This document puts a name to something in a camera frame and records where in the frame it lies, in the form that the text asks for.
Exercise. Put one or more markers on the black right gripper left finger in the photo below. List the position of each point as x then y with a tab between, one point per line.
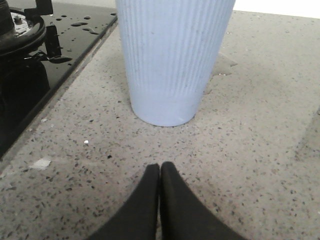
137	218

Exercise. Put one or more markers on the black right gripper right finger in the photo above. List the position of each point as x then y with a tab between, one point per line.
183	216

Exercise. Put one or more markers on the light blue ribbed cup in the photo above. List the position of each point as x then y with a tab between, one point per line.
170	48

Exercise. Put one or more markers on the black pot support grate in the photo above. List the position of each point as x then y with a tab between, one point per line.
22	30

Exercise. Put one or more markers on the black glass gas stove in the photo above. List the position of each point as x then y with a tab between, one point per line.
27	83

